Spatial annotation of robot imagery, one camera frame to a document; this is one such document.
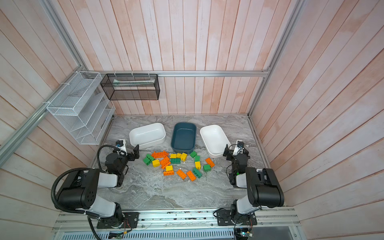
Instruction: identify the left white bin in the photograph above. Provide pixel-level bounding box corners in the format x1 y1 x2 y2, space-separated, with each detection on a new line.
129 123 166 149

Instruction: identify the black corrugated cable left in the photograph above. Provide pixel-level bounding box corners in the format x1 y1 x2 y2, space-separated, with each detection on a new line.
50 167 91 214

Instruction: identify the white wire shelf rack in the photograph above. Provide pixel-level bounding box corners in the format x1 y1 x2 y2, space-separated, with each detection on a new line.
47 72 116 145

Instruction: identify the dark green flat lego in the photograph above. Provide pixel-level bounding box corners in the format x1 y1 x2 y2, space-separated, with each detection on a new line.
171 158 181 164

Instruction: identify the yellow lego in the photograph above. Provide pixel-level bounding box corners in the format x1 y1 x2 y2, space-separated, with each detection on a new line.
166 165 173 172

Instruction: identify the dark teal bin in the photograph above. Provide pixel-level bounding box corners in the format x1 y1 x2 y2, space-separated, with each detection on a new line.
171 122 197 154

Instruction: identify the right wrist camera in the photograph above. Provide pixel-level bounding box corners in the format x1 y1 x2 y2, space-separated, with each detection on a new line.
233 140 245 156

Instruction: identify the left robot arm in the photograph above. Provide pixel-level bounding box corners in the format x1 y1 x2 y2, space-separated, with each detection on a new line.
51 145 140 231

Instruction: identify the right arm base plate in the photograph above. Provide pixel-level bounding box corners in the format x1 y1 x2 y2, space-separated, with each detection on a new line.
213 208 258 226

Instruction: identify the long orange lego plate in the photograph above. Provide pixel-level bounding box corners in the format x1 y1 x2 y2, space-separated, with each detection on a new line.
152 151 169 159

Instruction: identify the right white bin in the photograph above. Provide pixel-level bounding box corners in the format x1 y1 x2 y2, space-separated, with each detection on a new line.
200 125 231 159

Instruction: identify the aluminium front rail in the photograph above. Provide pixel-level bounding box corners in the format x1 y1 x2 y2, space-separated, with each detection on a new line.
52 207 301 233

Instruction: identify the black mesh basket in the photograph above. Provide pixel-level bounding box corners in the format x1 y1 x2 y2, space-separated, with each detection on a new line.
101 73 161 101

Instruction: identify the green long lego brick lower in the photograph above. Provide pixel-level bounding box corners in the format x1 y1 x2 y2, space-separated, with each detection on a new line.
192 168 202 179

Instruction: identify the white bin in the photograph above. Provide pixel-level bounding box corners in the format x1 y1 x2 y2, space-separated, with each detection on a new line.
129 123 166 149
200 125 231 159

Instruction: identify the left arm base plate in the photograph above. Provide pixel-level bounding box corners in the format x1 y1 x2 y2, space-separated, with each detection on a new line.
97 212 140 229

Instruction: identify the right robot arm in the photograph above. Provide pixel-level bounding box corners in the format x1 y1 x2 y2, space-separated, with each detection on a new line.
223 141 285 225

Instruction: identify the orange lego brick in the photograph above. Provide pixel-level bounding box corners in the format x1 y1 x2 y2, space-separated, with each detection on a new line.
163 171 174 176
187 171 197 182
205 158 215 168
177 169 187 180
160 157 171 170

